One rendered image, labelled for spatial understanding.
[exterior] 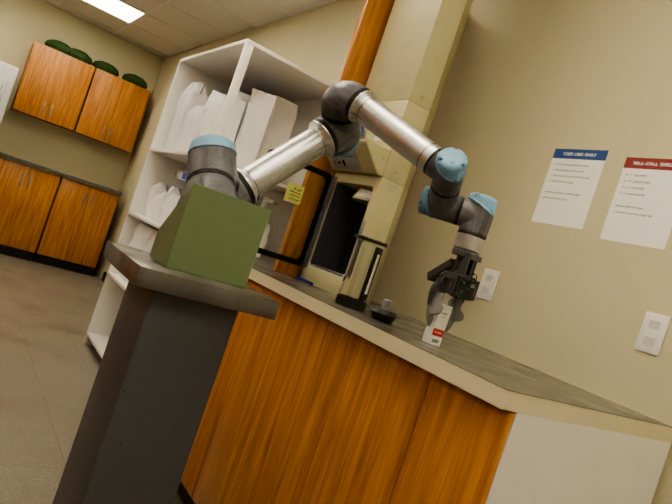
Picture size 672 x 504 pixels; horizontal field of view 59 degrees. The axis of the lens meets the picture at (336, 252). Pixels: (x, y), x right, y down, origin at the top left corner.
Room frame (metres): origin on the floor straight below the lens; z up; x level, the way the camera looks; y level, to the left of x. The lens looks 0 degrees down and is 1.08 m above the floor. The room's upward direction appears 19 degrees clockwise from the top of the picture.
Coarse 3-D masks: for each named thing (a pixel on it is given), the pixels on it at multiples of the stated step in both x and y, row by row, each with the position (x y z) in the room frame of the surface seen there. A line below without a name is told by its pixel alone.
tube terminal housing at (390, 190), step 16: (400, 112) 2.21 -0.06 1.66; (416, 112) 2.22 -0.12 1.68; (416, 128) 2.23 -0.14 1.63; (384, 144) 2.23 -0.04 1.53; (400, 160) 2.22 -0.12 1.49; (336, 176) 2.44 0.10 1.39; (352, 176) 2.35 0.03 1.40; (368, 176) 2.26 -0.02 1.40; (384, 176) 2.19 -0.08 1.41; (400, 176) 2.23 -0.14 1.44; (384, 192) 2.21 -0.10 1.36; (400, 192) 2.25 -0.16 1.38; (368, 208) 2.20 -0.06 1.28; (384, 208) 2.22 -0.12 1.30; (400, 208) 2.37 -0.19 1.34; (368, 224) 2.19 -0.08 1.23; (384, 224) 2.23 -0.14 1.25; (384, 240) 2.25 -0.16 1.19; (384, 256) 2.38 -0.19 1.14; (304, 272) 2.44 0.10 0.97; (320, 272) 2.34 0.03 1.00; (336, 288) 2.23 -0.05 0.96
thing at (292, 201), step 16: (304, 176) 2.37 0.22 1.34; (320, 176) 2.40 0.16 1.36; (272, 192) 2.30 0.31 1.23; (288, 192) 2.34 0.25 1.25; (304, 192) 2.38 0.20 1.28; (320, 192) 2.42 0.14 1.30; (272, 208) 2.32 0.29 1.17; (288, 208) 2.35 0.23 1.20; (304, 208) 2.39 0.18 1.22; (272, 224) 2.33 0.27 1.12; (288, 224) 2.37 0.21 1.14; (304, 224) 2.40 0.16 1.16; (272, 240) 2.34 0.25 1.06; (288, 240) 2.38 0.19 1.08; (304, 240) 2.42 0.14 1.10; (288, 256) 2.39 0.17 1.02
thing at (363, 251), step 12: (360, 240) 1.85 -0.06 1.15; (360, 252) 1.84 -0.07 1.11; (372, 252) 1.84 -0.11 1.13; (348, 264) 1.87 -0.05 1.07; (360, 264) 1.83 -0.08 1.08; (348, 276) 1.85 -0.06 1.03; (360, 276) 1.83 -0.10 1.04; (348, 288) 1.84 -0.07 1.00; (360, 288) 1.84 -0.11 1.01; (360, 300) 1.84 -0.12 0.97
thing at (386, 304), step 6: (384, 300) 1.76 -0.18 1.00; (390, 300) 1.76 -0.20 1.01; (372, 306) 1.76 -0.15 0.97; (378, 306) 1.79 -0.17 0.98; (384, 306) 1.75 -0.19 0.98; (390, 306) 1.76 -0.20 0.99; (372, 312) 1.74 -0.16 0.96; (378, 312) 1.72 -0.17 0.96; (384, 312) 1.72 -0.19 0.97; (390, 312) 1.73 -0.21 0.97; (378, 318) 1.73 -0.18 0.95; (384, 318) 1.73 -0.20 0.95; (390, 318) 1.73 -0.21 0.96; (396, 318) 1.74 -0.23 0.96
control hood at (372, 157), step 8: (360, 144) 2.17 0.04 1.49; (368, 144) 2.13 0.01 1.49; (376, 144) 2.15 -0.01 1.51; (360, 152) 2.19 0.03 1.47; (368, 152) 2.15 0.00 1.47; (376, 152) 2.15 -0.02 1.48; (384, 152) 2.17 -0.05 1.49; (360, 160) 2.22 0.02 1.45; (368, 160) 2.18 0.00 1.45; (376, 160) 2.16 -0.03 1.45; (384, 160) 2.18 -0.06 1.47; (336, 168) 2.40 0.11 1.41; (344, 168) 2.35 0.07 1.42; (368, 168) 2.20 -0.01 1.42; (376, 168) 2.17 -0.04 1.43; (384, 168) 2.19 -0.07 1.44
